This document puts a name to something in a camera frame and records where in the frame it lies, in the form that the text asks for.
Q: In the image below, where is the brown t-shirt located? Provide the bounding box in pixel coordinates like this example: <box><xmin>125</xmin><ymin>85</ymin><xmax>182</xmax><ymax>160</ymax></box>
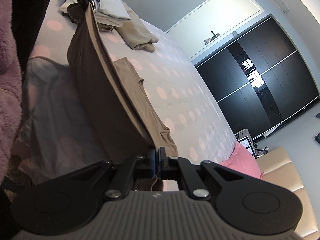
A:
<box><xmin>67</xmin><ymin>4</ymin><xmax>178</xmax><ymax>164</ymax></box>

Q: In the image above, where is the light folded sheets stack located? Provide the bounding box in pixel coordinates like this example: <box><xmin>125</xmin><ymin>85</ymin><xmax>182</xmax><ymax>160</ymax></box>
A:
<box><xmin>58</xmin><ymin>0</ymin><xmax>132</xmax><ymax>21</ymax></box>

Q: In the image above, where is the beige padded headboard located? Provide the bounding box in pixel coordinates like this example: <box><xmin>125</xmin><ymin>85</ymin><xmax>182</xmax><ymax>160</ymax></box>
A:
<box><xmin>256</xmin><ymin>147</ymin><xmax>319</xmax><ymax>239</ymax></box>

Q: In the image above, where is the pink pillow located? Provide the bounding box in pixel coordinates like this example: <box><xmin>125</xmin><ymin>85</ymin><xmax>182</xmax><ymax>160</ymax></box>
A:
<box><xmin>220</xmin><ymin>142</ymin><xmax>264</xmax><ymax>179</ymax></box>

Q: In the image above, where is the beige folded blanket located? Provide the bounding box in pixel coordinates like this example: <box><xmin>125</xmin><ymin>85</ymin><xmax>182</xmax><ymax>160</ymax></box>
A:
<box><xmin>96</xmin><ymin>0</ymin><xmax>159</xmax><ymax>53</ymax></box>

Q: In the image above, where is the white bedside shelf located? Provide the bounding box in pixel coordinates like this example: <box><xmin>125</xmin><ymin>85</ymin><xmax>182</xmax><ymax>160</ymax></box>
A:
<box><xmin>235</xmin><ymin>129</ymin><xmax>268</xmax><ymax>159</ymax></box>

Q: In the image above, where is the grey pink-dotted bed cover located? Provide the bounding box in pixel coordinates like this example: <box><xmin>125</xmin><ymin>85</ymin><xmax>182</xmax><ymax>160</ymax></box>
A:
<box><xmin>15</xmin><ymin>0</ymin><xmax>236</xmax><ymax>184</ymax></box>

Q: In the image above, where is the pink fluffy sleeve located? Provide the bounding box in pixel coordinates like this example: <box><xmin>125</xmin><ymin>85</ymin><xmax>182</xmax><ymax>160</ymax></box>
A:
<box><xmin>1</xmin><ymin>0</ymin><xmax>22</xmax><ymax>181</ymax></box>

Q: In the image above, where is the black sliding wardrobe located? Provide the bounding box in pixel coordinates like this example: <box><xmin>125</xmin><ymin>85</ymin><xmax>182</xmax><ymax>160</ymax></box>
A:
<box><xmin>197</xmin><ymin>17</ymin><xmax>319</xmax><ymax>138</ymax></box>

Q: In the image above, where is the white door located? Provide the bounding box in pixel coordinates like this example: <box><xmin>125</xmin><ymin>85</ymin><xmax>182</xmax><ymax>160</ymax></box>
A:
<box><xmin>167</xmin><ymin>0</ymin><xmax>265</xmax><ymax>60</ymax></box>

